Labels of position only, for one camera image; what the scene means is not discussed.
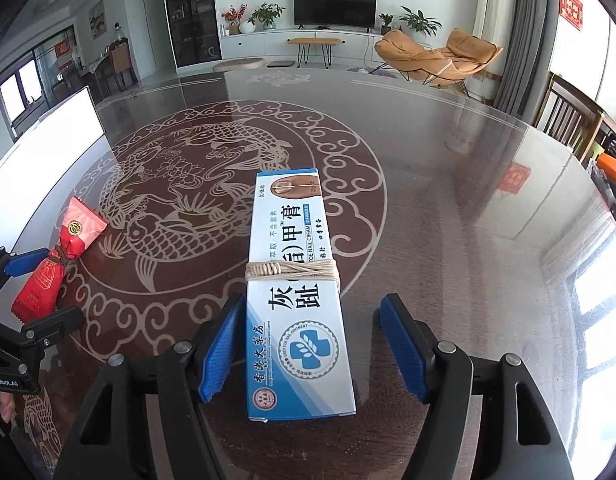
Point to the red wall hanging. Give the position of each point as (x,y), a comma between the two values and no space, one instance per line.
(571,8)

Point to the black television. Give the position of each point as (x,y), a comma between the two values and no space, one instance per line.
(335,6)

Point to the white cardboard box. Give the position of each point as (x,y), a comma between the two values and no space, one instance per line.
(38,170)

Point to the red flower arrangement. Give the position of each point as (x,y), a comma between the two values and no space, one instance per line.
(233,16)

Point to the broad leaf potted plant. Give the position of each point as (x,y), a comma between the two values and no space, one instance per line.
(418,21)

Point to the white TV cabinet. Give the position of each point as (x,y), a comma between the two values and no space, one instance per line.
(258,46)

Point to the brown dining chair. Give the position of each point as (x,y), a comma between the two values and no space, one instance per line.
(122,62)

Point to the bushy green potted plant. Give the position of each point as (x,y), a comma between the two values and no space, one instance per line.
(265,14)

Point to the wooden dining table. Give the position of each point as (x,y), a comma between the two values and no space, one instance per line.
(90,72)

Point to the white blue ointment carton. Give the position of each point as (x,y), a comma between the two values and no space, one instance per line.
(293,340)

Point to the dark wooden slatted chair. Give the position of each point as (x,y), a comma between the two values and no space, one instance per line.
(570,87)

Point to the dark glass display cabinet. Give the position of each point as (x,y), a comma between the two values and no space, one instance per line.
(193,15)

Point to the small green potted plant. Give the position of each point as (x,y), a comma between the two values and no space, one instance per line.
(386,22)

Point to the fabric covered standing air conditioner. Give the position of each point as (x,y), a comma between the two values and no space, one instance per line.
(493,20)

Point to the red door sticker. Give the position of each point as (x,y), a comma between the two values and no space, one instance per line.
(62,48)

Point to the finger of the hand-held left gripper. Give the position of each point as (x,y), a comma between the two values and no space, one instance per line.
(58,320)
(23,262)

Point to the person's left hand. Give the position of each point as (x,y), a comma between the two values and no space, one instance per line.
(7,405)

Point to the dark flat floor scale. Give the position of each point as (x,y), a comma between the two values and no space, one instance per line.
(280,63)

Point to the cluttered wooden side table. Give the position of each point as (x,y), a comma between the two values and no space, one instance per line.
(615,205)

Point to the orange bag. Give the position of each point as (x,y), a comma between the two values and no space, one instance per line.
(613,166)

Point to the orange rocking chair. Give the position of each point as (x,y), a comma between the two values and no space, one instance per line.
(408,55)

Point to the round beige floor cushion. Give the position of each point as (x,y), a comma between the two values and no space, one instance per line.
(238,64)

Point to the framed wall painting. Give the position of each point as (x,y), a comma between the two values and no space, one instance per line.
(97,19)

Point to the red packet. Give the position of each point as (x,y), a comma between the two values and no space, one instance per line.
(73,235)

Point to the round ceiling light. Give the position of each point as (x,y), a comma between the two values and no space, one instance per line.
(49,1)

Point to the wooden bench with metal legs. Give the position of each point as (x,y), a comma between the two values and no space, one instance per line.
(313,41)

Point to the purple floor mat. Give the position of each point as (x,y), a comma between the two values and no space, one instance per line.
(370,72)

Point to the grey curtain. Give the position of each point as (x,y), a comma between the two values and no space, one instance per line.
(525,40)

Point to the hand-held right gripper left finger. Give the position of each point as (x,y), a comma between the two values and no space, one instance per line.
(218,355)

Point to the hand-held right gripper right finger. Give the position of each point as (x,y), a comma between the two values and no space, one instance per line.
(403,350)

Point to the white round vase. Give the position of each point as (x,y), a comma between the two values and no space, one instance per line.
(247,27)

